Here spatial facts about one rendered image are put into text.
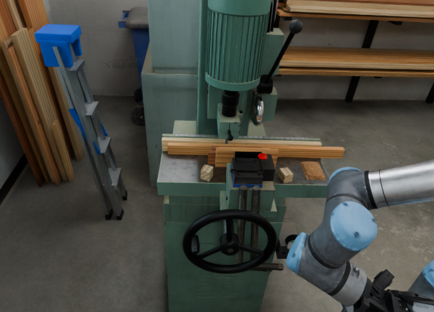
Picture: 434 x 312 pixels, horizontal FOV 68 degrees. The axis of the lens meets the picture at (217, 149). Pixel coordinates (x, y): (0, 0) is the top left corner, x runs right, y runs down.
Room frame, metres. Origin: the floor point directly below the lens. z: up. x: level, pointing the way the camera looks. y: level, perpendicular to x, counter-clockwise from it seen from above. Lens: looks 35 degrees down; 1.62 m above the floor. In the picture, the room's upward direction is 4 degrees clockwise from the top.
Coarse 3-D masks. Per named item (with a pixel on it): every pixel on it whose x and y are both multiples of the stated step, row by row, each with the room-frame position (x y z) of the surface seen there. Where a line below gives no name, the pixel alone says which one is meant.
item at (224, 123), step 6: (222, 114) 0.98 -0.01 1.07; (222, 120) 0.94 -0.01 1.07; (228, 120) 0.94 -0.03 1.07; (234, 120) 0.94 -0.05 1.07; (222, 126) 0.93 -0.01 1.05; (228, 126) 0.93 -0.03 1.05; (234, 126) 0.93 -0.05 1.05; (222, 132) 0.93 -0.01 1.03; (234, 132) 0.93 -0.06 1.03; (222, 138) 0.93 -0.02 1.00; (234, 138) 0.93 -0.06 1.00
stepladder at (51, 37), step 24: (48, 24) 1.57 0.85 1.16; (48, 48) 1.42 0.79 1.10; (72, 48) 1.56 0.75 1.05; (72, 72) 1.47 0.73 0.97; (72, 96) 1.41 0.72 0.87; (96, 120) 1.57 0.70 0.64; (96, 144) 1.45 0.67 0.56; (96, 168) 1.45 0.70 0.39; (120, 168) 1.61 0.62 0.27; (120, 216) 1.41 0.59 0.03
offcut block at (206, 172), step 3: (204, 165) 0.85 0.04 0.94; (207, 165) 0.85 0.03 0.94; (204, 168) 0.84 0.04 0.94; (207, 168) 0.84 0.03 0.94; (210, 168) 0.84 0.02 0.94; (201, 171) 0.83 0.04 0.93; (204, 171) 0.82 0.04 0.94; (207, 171) 0.82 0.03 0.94; (210, 171) 0.82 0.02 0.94; (201, 174) 0.83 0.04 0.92; (204, 174) 0.82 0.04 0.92; (207, 174) 0.82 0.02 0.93; (210, 174) 0.82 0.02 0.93; (201, 177) 0.83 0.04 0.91; (204, 177) 0.82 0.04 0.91; (207, 177) 0.82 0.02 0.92; (210, 177) 0.83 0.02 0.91; (207, 180) 0.82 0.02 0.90
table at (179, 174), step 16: (176, 160) 0.92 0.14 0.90; (192, 160) 0.93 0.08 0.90; (288, 160) 0.97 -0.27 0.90; (304, 160) 0.98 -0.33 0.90; (320, 160) 0.98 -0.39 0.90; (160, 176) 0.82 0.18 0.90; (176, 176) 0.83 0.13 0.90; (192, 176) 0.84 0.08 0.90; (224, 176) 0.85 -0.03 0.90; (304, 176) 0.88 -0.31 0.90; (160, 192) 0.80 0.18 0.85; (176, 192) 0.80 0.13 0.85; (192, 192) 0.81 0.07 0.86; (208, 192) 0.81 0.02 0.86; (224, 192) 0.80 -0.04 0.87; (288, 192) 0.83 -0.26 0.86; (304, 192) 0.84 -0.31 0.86; (320, 192) 0.84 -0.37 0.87; (224, 208) 0.73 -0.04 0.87; (272, 208) 0.75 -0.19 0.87
